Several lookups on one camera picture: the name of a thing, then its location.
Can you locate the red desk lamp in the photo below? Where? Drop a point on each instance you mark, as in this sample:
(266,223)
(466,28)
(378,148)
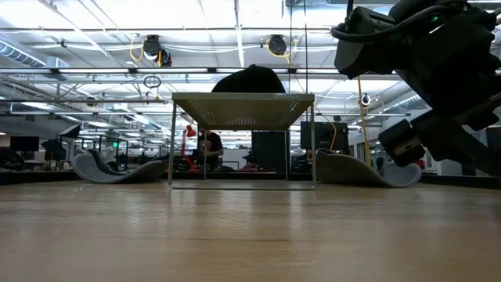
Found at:
(188,145)

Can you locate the black monitor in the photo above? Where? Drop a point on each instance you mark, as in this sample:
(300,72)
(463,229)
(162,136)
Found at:
(324,136)

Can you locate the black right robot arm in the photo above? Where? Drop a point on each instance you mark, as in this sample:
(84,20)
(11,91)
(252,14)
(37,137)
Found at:
(462,133)

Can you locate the person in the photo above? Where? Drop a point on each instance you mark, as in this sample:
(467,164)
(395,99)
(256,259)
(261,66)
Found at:
(211,149)

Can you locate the green perforated metal rack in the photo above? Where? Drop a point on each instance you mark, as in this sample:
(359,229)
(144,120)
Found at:
(242,109)

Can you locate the grey baseball cap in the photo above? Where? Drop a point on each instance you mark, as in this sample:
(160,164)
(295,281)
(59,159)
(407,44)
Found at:
(352,172)
(117,176)

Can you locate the black baseball cap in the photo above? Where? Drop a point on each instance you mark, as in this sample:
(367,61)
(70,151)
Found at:
(250,80)

